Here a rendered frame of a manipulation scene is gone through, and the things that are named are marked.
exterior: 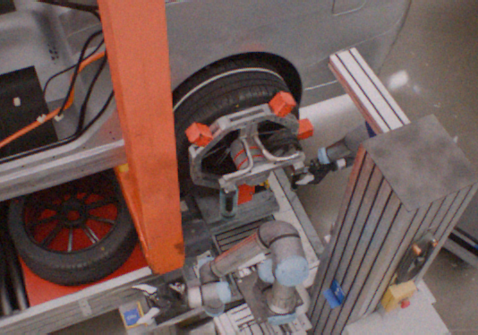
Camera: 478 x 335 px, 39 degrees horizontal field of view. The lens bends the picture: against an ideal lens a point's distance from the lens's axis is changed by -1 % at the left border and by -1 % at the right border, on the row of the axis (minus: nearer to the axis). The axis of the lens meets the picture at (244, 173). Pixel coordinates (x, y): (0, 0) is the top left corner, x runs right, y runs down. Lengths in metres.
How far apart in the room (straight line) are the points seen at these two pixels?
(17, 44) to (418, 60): 2.73
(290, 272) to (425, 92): 2.72
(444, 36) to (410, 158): 3.37
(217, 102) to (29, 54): 1.17
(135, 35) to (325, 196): 2.44
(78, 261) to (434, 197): 2.04
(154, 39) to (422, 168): 0.85
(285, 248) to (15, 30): 2.05
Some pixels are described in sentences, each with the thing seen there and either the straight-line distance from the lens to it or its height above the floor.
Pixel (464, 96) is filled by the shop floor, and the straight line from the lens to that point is 4.92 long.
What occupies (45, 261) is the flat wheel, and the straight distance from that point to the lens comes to 3.50.
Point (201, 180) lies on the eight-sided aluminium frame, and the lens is 3.33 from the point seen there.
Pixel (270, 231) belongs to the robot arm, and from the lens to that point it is 2.43.
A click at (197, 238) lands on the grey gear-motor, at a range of 3.57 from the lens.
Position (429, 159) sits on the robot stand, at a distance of 1.96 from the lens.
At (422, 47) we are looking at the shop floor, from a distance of 5.13.
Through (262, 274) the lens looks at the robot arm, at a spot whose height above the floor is 1.05.
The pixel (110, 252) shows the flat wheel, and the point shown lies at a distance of 3.47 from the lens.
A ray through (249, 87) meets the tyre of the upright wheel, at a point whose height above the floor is 1.17.
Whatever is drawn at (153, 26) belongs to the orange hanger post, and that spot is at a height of 2.15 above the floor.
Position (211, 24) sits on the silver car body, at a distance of 2.88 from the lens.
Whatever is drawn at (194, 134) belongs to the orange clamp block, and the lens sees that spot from 3.05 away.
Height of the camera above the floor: 3.58
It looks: 57 degrees down
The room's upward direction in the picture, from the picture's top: 4 degrees clockwise
